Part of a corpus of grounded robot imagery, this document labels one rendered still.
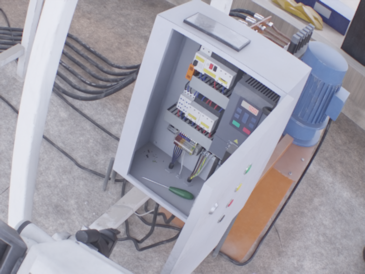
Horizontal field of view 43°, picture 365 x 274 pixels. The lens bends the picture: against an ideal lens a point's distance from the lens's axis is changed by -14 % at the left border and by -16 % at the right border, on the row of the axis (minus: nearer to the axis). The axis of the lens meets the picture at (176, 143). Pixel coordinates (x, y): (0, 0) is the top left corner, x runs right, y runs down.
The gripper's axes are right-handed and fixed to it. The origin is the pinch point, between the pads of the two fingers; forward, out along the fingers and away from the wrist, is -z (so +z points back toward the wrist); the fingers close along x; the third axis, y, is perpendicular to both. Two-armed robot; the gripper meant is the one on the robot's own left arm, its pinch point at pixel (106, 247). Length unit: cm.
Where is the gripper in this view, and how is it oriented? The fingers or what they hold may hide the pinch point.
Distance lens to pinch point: 148.2
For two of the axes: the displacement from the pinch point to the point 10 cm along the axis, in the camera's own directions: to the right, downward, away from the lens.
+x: 4.7, -8.8, 0.0
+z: -1.9, -1.0, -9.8
